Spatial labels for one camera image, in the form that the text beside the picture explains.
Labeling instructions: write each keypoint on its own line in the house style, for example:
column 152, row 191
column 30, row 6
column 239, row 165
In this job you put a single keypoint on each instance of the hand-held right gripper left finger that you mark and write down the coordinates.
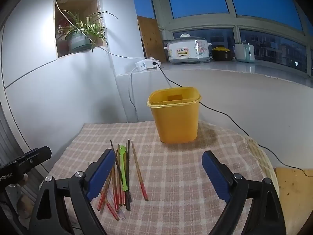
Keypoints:
column 100, row 176

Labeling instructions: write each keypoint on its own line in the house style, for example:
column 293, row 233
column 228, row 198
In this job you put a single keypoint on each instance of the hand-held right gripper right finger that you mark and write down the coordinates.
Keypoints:
column 215, row 176

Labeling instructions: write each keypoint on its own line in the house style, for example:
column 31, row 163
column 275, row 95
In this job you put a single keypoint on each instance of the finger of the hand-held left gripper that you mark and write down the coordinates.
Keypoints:
column 36, row 155

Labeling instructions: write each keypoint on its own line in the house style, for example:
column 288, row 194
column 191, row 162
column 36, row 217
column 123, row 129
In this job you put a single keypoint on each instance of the green plastic spoon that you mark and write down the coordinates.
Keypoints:
column 123, row 173

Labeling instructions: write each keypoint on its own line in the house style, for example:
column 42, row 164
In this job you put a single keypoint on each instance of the bundle of red-tipped chopsticks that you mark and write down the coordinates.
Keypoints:
column 140, row 176

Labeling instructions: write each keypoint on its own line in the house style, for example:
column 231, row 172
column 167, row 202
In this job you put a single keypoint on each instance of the clear plastic spoon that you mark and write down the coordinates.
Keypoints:
column 121, row 216

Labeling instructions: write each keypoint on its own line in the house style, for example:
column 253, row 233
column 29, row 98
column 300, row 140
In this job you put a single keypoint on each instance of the yellow plastic container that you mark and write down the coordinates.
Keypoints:
column 176, row 122

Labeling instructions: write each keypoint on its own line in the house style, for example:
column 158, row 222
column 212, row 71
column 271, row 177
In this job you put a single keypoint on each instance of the person's left hand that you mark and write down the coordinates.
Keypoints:
column 24, row 205

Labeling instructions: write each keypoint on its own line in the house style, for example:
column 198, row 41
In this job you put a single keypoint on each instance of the pink checked cloth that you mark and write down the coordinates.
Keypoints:
column 176, row 171

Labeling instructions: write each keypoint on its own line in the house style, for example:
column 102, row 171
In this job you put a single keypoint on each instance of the striped beige cushion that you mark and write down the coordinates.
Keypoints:
column 261, row 156

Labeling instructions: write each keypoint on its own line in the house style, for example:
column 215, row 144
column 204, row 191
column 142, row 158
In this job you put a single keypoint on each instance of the orange wooden panel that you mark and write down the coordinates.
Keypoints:
column 296, row 200

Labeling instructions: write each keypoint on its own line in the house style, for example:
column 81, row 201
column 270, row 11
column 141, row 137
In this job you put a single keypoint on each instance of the white power strip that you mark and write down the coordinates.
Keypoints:
column 144, row 64

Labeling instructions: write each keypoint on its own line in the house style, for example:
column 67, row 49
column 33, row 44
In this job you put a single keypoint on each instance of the potted spider plant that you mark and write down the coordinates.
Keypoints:
column 78, row 40

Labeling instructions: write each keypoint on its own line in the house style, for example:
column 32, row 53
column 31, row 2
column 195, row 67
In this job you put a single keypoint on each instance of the black pot with yellow lid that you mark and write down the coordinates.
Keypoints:
column 221, row 53

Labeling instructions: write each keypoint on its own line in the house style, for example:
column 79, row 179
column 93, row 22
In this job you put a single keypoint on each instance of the white and teal appliance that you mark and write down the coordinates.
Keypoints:
column 244, row 52

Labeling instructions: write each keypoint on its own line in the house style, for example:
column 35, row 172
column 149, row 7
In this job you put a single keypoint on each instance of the floral white rice cooker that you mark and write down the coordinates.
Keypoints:
column 187, row 50

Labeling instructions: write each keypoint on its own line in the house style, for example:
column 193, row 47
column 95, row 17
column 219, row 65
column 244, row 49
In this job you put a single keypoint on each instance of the wooden cutting board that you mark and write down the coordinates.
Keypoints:
column 151, row 39

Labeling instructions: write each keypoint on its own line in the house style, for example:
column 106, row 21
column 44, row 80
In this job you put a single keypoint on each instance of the white framed window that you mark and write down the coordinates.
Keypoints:
column 195, row 22

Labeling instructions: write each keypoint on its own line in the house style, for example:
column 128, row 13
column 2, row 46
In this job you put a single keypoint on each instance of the wooden wall niche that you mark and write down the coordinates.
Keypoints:
column 93, row 5

